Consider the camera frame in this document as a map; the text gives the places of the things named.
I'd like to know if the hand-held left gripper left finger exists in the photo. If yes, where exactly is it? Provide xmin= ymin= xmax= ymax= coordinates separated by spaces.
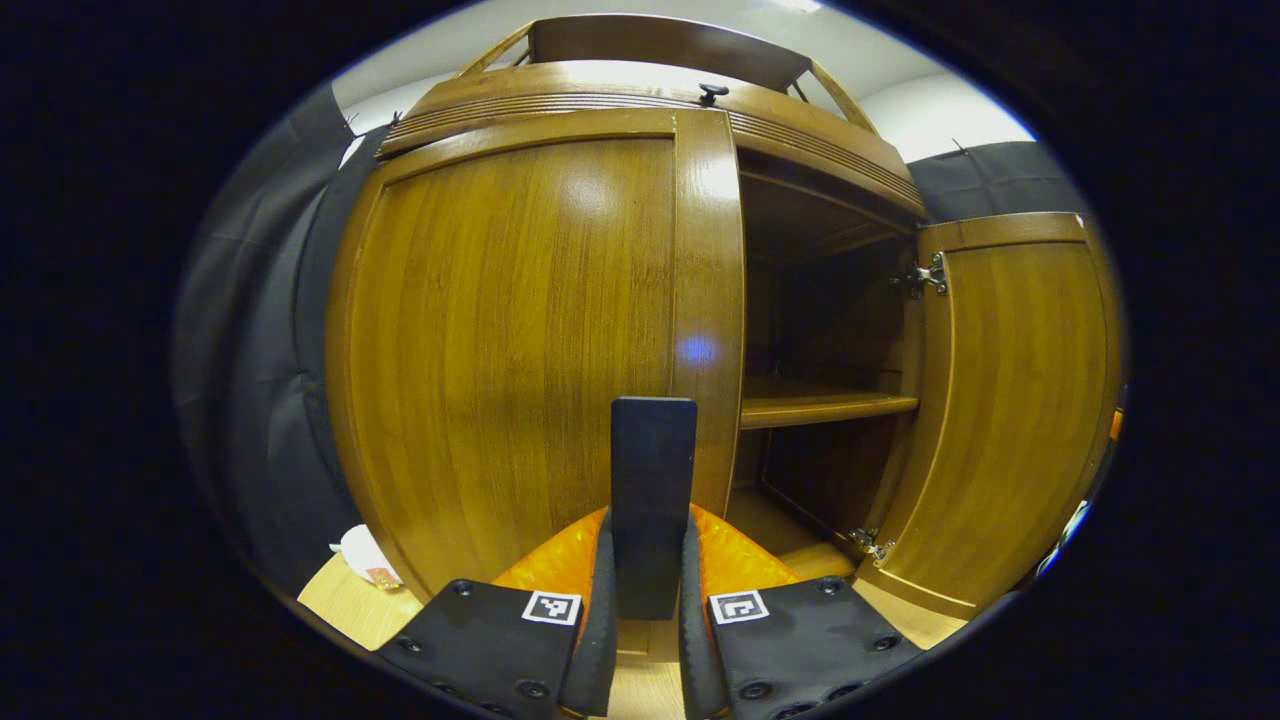
xmin=375 ymin=508 xmax=616 ymax=719

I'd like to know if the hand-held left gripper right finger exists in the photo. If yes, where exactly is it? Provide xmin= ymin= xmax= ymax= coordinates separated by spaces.
xmin=680 ymin=503 xmax=923 ymax=720

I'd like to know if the wooden shoe cabinet door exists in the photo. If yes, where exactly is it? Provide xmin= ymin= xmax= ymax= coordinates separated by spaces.
xmin=855 ymin=212 xmax=1123 ymax=621
xmin=325 ymin=108 xmax=746 ymax=621

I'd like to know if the small white bag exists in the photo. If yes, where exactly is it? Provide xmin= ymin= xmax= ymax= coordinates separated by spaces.
xmin=330 ymin=525 xmax=404 ymax=591

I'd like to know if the black backdrop cloth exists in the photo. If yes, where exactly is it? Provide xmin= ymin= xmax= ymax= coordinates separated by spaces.
xmin=175 ymin=85 xmax=1091 ymax=601

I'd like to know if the wooden drawer with black knob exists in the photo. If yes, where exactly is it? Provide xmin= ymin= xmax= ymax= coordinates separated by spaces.
xmin=380 ymin=60 xmax=926 ymax=216

